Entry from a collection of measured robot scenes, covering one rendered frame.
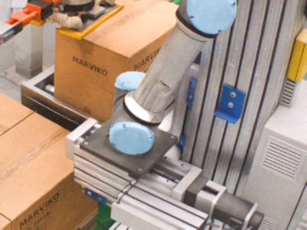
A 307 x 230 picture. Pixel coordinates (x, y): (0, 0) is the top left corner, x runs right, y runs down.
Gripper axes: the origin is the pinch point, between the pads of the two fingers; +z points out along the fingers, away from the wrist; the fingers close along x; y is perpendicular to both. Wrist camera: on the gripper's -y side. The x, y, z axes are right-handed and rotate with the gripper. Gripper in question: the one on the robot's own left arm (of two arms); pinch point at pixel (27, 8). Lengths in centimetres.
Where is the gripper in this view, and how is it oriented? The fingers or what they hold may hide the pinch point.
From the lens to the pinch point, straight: 135.5
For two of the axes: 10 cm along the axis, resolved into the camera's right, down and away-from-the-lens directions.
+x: 5.4, -4.3, 7.2
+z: -0.9, 8.2, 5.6
